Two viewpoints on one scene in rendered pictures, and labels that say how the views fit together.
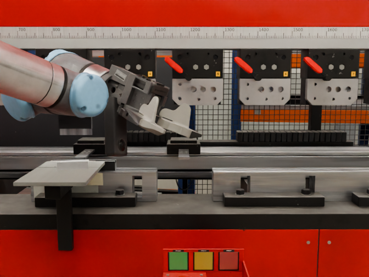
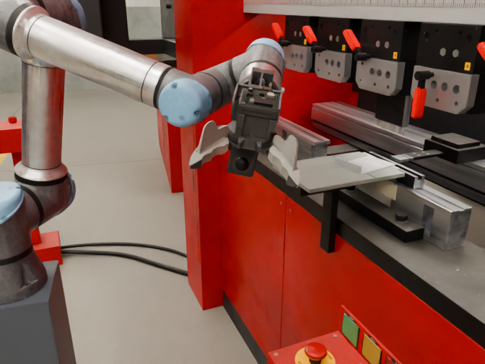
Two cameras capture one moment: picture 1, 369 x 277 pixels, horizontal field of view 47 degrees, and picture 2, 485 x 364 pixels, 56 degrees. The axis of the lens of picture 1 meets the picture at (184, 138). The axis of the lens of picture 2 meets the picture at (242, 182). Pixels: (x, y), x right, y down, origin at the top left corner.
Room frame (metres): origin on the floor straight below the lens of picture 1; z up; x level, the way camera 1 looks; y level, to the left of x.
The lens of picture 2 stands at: (0.54, -0.54, 1.38)
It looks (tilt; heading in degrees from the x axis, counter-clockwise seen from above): 22 degrees down; 67
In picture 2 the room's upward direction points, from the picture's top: straight up
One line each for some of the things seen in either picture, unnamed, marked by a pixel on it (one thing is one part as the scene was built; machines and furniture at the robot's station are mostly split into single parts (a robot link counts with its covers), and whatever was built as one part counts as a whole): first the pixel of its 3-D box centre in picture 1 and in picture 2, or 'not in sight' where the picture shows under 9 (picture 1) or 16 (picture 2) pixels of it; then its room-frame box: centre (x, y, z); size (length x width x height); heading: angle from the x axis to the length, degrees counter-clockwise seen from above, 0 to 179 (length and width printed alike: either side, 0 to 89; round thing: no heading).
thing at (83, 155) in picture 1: (88, 148); (434, 149); (1.46, 0.33, 1.01); 0.26 x 0.12 x 0.05; 0
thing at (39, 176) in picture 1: (63, 172); (337, 170); (1.15, 0.34, 1.00); 0.26 x 0.18 x 0.01; 0
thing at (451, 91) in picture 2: (131, 77); (457, 66); (1.30, 0.16, 1.26); 0.15 x 0.09 x 0.17; 90
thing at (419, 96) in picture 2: not in sight; (421, 94); (1.24, 0.18, 1.20); 0.04 x 0.02 x 0.10; 0
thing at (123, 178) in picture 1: (95, 184); (396, 196); (1.30, 0.28, 0.92); 0.39 x 0.06 x 0.10; 90
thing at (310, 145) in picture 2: not in sight; (284, 135); (1.30, 0.89, 0.92); 0.50 x 0.06 x 0.10; 90
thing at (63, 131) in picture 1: (75, 119); (392, 111); (1.30, 0.34, 1.13); 0.10 x 0.02 x 0.10; 90
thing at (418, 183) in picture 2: (83, 165); (390, 168); (1.30, 0.32, 0.98); 0.20 x 0.03 x 0.03; 90
